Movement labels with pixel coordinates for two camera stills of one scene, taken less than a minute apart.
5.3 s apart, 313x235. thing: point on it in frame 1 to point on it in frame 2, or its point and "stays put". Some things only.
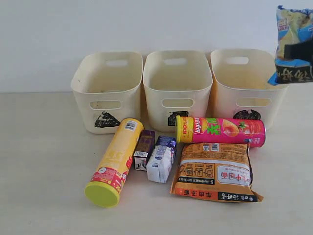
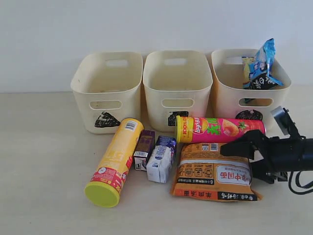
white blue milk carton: x=159 y=165 stays put
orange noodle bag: x=216 y=172 stays put
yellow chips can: x=107 y=182 stays put
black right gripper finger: x=303 y=51 to x=280 y=155
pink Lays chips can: x=243 y=132 stays put
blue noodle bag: x=294 y=27 to x=259 y=69
